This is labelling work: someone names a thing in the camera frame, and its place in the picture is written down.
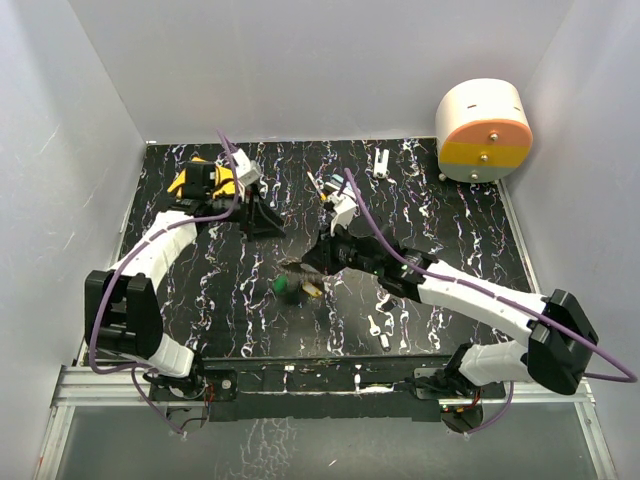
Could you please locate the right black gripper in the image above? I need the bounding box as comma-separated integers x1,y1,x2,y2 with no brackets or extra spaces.
303,219,382,276

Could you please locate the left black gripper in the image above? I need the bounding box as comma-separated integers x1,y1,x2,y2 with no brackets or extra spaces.
207,182,287,242

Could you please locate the metal key organizer with rings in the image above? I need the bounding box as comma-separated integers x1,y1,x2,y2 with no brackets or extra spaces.
278,258,328,283

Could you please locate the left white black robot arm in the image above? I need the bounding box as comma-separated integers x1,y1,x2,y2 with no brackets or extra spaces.
84,151,285,399

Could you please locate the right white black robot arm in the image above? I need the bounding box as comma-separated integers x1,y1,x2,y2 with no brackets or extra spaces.
302,228,598,397

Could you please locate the green tagged key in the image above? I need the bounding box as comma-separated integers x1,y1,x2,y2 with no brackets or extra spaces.
272,274,289,295

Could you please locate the yellow notepad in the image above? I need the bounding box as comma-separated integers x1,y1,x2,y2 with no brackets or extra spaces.
167,157,236,200

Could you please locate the white orange pen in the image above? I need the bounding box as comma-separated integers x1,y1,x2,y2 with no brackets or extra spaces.
306,171,326,201

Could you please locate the teal white stapler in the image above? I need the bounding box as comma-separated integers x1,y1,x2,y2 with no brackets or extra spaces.
324,174,350,191

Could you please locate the white tagged key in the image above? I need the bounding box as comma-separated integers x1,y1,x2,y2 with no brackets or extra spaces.
367,315,391,352

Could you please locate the white plastic clip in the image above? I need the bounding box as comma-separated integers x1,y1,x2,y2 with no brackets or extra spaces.
373,148,390,179

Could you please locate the white orange yellow drum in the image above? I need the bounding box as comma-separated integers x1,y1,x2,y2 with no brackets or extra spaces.
435,78,533,183

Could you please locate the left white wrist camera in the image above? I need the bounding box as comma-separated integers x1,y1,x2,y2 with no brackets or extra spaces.
232,148,262,187

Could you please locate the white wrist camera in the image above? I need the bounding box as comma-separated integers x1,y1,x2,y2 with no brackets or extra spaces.
232,148,262,187
325,191,357,236

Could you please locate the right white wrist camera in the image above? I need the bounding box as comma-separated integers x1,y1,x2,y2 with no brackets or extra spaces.
325,191,357,236

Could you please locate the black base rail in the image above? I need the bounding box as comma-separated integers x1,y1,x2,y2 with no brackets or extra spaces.
147,355,506,422

